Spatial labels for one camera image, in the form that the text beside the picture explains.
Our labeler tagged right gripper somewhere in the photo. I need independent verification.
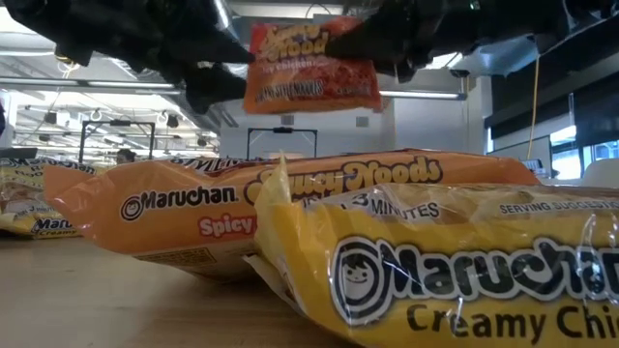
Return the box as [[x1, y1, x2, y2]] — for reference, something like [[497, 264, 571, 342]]
[[324, 0, 466, 84]]

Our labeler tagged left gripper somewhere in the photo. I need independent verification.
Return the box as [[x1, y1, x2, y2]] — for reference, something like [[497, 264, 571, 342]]
[[4, 0, 256, 116]]

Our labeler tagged red Saucy Noods noodle pack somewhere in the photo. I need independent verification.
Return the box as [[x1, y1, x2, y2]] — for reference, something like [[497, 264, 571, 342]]
[[243, 16, 384, 116], [43, 148, 542, 284]]

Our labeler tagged yellow Maruchan ramen pack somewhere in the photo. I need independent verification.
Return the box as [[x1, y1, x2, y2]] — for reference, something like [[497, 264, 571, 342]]
[[243, 154, 619, 348], [0, 157, 110, 240]]

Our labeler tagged long ceiling light fixture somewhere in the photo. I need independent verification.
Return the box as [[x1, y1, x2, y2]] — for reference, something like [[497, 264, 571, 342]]
[[0, 76, 184, 97], [379, 89, 468, 102]]

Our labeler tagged grey desk device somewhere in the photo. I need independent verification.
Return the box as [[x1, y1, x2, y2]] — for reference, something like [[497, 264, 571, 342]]
[[521, 158, 553, 179]]

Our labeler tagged bright window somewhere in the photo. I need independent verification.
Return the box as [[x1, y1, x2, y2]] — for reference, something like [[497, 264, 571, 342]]
[[549, 124, 619, 181]]

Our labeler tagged silver round ventilation duct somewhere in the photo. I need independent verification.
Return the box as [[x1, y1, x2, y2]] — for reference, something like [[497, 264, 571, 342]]
[[212, 0, 243, 43]]

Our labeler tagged black gantry frame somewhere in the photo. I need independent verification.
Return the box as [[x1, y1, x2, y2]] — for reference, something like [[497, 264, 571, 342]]
[[246, 126, 319, 160], [78, 119, 157, 165]]

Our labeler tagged large silver ceiling duct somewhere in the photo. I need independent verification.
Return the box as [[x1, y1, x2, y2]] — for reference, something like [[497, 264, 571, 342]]
[[447, 36, 541, 78]]

